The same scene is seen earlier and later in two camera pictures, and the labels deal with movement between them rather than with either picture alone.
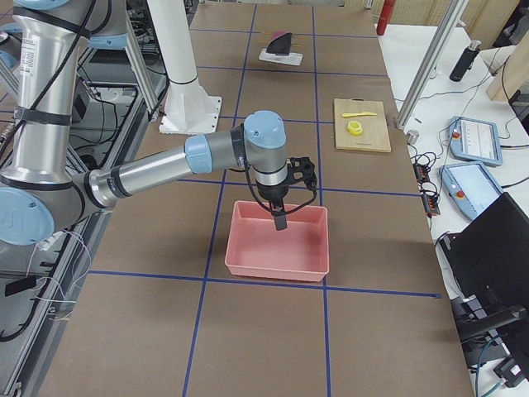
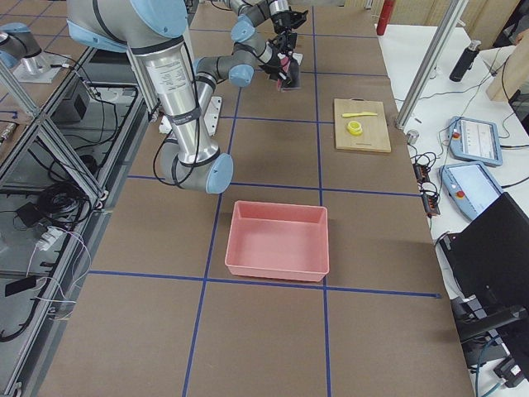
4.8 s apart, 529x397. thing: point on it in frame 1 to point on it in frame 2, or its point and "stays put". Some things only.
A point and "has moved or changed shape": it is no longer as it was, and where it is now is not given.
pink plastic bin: [255, 246] stays put
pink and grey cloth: [279, 43] has moved or changed shape
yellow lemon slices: [355, 127] stays put
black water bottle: [465, 61] stays put
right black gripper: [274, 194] to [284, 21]
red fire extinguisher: [385, 16] stays put
